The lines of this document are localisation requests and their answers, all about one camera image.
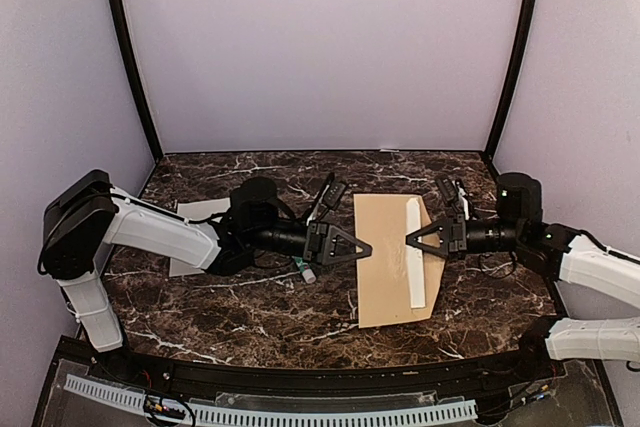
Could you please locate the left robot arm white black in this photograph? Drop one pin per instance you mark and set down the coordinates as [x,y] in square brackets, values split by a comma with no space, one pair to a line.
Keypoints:
[93,212]

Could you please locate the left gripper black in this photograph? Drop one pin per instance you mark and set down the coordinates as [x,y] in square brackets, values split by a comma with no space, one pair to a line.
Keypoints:
[323,250]

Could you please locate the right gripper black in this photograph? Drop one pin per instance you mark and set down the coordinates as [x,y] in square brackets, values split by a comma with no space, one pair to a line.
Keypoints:
[456,243]

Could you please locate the cream decorated letter paper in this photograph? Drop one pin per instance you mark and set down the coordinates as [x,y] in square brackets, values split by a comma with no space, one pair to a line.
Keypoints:
[414,256]

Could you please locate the grey paper sheet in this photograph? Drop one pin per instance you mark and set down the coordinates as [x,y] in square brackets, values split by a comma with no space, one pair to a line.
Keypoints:
[195,253]

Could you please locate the white slotted cable duct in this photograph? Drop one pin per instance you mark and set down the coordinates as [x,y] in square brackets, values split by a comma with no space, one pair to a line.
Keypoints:
[249,410]

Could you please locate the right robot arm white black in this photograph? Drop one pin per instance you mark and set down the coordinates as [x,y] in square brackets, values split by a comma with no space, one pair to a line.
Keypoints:
[555,252]

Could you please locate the black frame post left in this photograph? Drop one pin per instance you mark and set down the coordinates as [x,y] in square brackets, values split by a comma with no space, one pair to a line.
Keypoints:
[134,79]

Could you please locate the black front table rail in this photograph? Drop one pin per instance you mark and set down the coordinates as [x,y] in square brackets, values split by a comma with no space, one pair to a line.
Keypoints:
[483,375]

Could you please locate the brown paper envelope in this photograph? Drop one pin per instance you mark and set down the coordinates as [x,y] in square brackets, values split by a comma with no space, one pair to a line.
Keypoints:
[382,285]

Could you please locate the green white glue stick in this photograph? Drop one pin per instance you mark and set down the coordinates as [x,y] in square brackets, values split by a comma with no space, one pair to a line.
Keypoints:
[305,270]

